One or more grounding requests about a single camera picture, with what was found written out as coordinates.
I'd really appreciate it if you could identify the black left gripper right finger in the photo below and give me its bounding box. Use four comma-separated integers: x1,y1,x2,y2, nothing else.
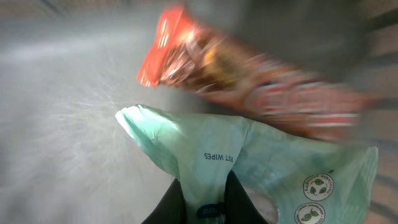
224,171,268,224

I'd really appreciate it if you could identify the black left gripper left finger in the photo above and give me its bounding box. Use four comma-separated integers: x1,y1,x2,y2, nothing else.
142,179,186,224

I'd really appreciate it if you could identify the small teal wipes pack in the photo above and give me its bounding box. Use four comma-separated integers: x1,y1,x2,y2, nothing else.
116,105,378,224

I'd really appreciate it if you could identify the red Top chocolate bar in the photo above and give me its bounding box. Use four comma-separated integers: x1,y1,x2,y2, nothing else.
137,5,376,141

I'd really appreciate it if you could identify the grey plastic shopping basket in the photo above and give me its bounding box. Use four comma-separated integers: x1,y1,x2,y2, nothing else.
1,1,397,223

